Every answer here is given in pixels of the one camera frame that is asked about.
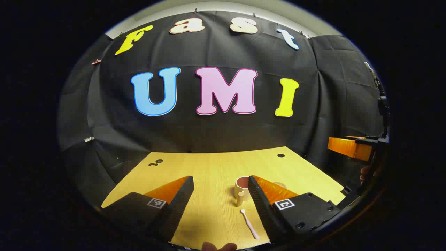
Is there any black backdrop cloth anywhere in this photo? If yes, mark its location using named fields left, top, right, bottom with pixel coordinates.
left=57, top=10, right=389, bottom=210

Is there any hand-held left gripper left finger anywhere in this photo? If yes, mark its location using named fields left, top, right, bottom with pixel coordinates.
left=101, top=175, right=195, bottom=243

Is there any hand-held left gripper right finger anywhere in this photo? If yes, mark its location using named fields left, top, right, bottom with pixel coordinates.
left=248, top=175, right=342, bottom=244

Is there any beige cup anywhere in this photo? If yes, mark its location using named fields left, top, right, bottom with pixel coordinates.
left=234, top=176, right=251, bottom=207

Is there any wooden desktop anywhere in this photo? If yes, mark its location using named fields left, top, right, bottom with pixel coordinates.
left=101, top=146, right=346, bottom=250

